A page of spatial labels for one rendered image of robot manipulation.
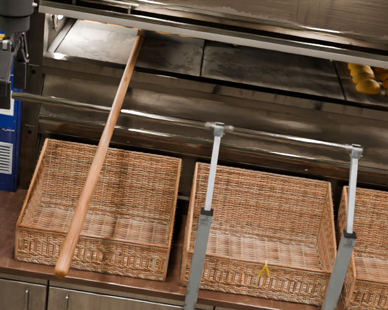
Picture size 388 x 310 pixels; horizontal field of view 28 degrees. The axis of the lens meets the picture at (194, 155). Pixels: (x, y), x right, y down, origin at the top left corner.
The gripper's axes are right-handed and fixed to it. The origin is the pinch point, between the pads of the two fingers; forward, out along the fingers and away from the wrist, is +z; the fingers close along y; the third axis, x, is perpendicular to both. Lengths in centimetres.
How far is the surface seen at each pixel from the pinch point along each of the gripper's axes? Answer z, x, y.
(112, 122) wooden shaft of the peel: 27, 18, -52
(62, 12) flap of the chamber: 5, -7, -92
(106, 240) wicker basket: 76, 19, -58
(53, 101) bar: 30, -5, -70
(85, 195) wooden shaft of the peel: 27.8, 18.8, -3.9
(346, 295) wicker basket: 87, 107, -61
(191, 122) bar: 31, 43, -70
